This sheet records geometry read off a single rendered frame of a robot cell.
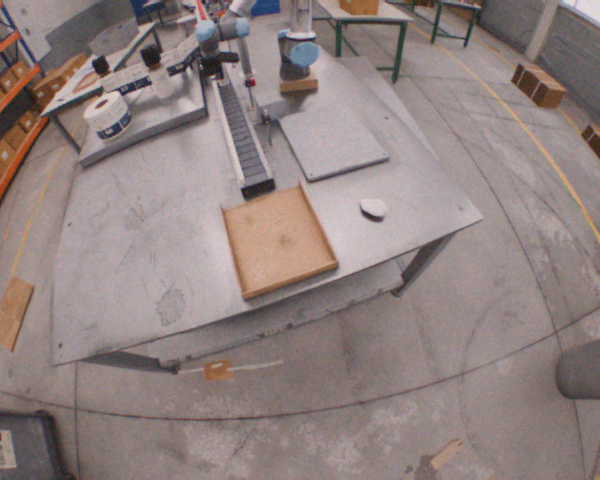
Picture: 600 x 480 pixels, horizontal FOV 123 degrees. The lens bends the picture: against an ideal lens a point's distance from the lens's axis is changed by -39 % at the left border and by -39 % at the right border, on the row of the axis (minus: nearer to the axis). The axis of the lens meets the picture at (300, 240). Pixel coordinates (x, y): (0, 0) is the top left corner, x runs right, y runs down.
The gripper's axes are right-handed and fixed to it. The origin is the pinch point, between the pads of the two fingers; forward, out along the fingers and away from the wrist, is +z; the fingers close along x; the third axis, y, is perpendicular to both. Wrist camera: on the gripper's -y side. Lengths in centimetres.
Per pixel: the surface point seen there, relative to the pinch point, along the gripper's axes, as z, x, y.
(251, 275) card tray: -38, 86, 10
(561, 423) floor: -33, 245, -127
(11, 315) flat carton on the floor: 70, 64, 251
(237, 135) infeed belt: -15.5, 37.9, 1.5
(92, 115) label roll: -10, 0, 61
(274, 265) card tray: -37, 85, 3
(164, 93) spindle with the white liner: 1.7, -3.7, 28.5
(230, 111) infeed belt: -6.6, 22.5, 1.2
